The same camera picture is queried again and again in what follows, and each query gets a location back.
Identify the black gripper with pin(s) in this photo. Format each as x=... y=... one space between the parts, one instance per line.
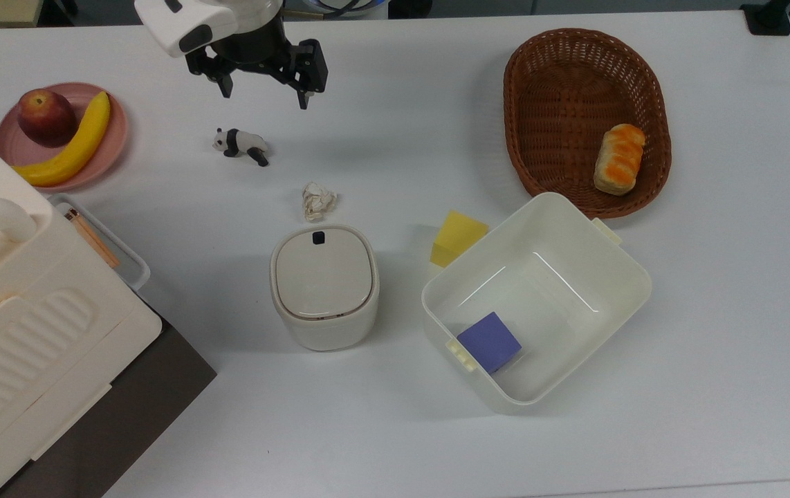
x=256 y=48

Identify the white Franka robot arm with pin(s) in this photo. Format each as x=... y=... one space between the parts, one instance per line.
x=191 y=17

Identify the white lidded trash can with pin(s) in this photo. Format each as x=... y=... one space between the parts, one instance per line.
x=324 y=287

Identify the small panda figurine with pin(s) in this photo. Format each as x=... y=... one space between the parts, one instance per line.
x=243 y=143

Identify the crumpled paper ball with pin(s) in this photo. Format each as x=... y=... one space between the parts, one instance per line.
x=317 y=200

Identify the pink round plate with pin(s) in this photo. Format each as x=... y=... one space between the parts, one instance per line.
x=108 y=142

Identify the yellow banana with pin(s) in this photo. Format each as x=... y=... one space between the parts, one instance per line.
x=80 y=145

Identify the red apple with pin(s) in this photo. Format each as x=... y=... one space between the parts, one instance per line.
x=46 y=116

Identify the clear plastic tray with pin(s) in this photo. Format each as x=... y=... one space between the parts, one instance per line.
x=125 y=266

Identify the brown wooden stick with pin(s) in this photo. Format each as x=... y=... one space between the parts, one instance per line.
x=94 y=236
x=89 y=240

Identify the yellow foam block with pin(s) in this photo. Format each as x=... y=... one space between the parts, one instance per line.
x=456 y=238

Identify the brown wicker basket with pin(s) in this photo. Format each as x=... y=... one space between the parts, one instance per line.
x=561 y=104

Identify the blue foam cube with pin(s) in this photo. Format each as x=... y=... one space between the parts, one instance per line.
x=489 y=342

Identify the white plastic storage bin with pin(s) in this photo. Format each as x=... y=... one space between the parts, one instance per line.
x=561 y=277

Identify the orange striped bread loaf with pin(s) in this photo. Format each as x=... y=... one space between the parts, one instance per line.
x=620 y=159

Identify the black table clamp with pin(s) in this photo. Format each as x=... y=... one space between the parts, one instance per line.
x=768 y=19

